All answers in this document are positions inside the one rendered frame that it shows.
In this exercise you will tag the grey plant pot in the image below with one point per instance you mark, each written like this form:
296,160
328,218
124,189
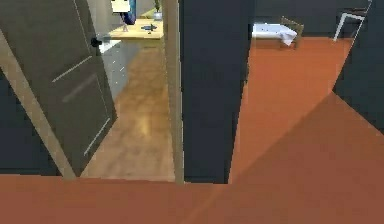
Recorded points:
157,15

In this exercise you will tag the dark grey room door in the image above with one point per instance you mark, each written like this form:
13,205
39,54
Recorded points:
63,83

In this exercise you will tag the pale wooden table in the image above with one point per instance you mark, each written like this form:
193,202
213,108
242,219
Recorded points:
140,31

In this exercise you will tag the white framed chair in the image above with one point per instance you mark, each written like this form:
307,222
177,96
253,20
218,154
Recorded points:
348,21

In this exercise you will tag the dark blue object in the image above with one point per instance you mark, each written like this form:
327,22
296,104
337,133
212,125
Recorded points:
149,27

